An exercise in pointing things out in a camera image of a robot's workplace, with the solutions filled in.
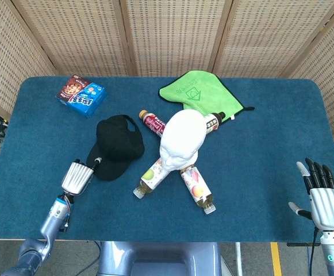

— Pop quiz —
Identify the peach label tea bottle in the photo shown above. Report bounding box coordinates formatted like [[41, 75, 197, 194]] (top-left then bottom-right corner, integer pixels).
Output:
[[179, 165, 217, 215]]

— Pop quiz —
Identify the dark tea bottle brown label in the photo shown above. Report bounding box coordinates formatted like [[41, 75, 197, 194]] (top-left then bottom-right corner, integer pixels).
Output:
[[204, 112, 226, 135]]

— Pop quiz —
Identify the white table leg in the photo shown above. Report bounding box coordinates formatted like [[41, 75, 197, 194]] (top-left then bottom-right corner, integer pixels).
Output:
[[235, 242, 244, 276]]

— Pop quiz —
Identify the black baseball cap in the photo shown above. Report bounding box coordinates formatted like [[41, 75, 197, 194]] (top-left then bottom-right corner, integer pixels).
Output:
[[86, 114, 145, 181]]

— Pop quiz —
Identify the blue felt table cover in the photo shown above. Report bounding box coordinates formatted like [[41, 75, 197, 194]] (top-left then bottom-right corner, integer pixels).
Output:
[[0, 76, 334, 242]]

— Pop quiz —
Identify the woven bamboo folding screen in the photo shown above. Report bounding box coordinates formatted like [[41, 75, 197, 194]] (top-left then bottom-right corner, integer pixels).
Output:
[[0, 0, 334, 162]]

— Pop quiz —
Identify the green microfiber cloth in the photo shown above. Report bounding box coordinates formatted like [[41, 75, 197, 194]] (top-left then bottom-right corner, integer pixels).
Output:
[[158, 70, 255, 125]]

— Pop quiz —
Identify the grey-blue robot torso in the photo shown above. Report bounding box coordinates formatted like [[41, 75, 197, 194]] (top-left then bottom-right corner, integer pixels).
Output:
[[97, 241, 224, 276]]

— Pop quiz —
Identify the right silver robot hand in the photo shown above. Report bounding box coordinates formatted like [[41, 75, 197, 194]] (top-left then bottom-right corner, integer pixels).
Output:
[[288, 157, 334, 231]]

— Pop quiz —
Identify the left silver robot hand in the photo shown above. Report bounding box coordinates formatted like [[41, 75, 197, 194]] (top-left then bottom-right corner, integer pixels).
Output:
[[60, 156, 103, 197]]

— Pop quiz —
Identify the white foam mannequin head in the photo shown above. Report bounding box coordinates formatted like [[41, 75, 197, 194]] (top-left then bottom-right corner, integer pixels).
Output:
[[159, 109, 207, 175]]

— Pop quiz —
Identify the green apple label tea bottle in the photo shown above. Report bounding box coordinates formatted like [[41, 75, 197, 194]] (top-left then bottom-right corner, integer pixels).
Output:
[[133, 158, 170, 199]]

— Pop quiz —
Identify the red label drink bottle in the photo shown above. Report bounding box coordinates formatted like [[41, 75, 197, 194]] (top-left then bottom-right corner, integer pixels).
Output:
[[139, 109, 167, 139]]

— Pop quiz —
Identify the blue cookie box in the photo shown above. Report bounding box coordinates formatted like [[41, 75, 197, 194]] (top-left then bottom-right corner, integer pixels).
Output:
[[55, 74, 108, 118]]

